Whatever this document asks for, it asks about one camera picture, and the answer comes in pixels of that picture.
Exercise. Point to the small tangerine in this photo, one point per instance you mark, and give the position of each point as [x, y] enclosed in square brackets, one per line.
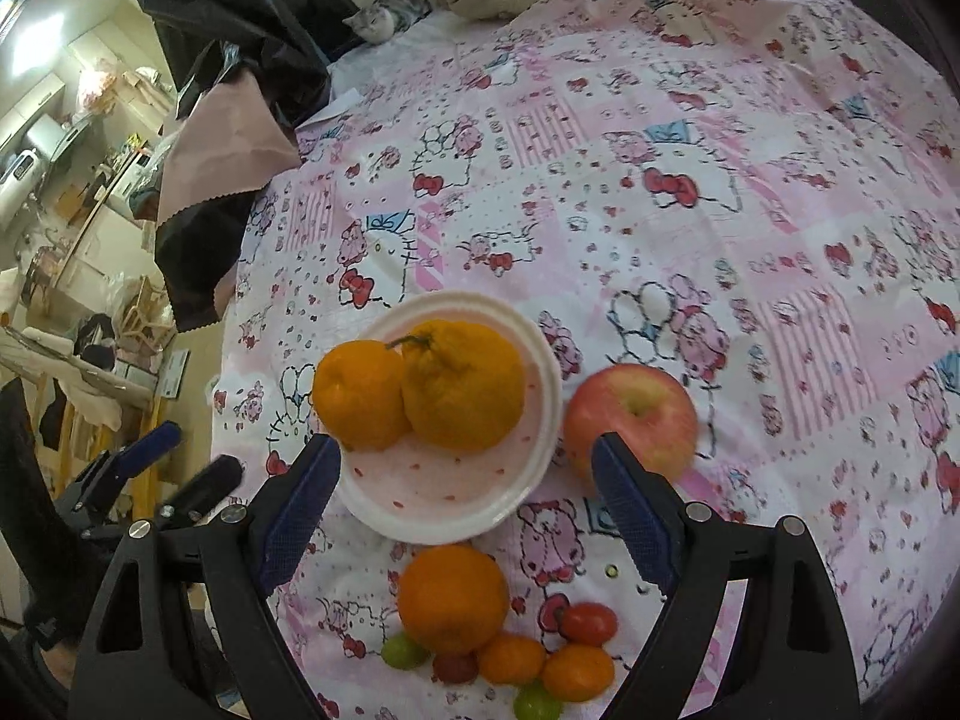
[577, 671]
[510, 658]

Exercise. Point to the wooden rail frame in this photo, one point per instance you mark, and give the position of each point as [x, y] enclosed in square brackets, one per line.
[67, 379]

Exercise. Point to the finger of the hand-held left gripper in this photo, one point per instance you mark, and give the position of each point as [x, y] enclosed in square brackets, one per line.
[210, 484]
[154, 441]

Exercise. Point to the round orange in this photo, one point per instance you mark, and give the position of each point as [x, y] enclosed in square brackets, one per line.
[454, 600]
[360, 397]

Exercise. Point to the pink fabric swatch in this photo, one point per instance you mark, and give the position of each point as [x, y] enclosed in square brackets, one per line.
[225, 142]

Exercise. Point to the pink cartoon printed bedsheet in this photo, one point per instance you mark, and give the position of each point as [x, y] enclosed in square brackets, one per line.
[675, 202]

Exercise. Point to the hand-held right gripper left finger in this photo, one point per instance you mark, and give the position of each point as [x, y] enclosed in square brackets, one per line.
[300, 510]

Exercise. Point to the white plate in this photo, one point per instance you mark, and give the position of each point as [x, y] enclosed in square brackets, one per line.
[450, 491]

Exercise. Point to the white paper sheet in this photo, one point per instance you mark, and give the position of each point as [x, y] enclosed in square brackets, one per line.
[337, 103]

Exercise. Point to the green cherry tomato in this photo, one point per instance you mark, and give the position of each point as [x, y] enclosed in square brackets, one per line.
[403, 652]
[536, 703]

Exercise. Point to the person's left forearm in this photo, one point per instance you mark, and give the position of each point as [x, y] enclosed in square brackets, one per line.
[56, 671]

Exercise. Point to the wooden folding rack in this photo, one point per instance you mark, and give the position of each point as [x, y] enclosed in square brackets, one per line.
[146, 315]

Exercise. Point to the grey tabby cat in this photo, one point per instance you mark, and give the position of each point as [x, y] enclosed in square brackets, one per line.
[382, 19]

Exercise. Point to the black fabric swatch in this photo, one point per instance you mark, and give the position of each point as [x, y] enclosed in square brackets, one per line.
[199, 262]

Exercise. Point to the white kitchen appliance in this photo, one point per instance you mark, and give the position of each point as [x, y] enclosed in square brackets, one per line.
[19, 176]

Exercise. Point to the red apple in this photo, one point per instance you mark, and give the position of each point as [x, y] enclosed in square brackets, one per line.
[634, 412]

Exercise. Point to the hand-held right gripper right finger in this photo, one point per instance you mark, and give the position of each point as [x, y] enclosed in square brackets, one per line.
[634, 517]

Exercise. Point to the dark red cherry tomato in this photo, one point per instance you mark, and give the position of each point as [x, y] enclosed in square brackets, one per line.
[454, 667]

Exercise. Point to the bumpy orange with stem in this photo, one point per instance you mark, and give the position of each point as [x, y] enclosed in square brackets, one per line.
[461, 390]

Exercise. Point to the black plastic sheet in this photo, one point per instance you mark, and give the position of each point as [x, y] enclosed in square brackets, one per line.
[225, 0]

